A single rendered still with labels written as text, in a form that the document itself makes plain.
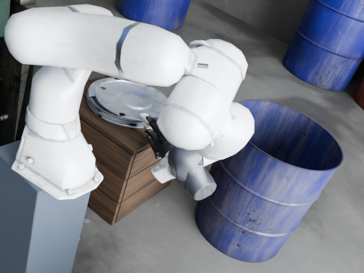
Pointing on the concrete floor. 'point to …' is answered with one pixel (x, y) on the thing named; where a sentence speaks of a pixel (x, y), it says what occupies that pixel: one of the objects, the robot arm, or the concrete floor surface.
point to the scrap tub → (267, 183)
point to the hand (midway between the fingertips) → (146, 121)
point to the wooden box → (118, 164)
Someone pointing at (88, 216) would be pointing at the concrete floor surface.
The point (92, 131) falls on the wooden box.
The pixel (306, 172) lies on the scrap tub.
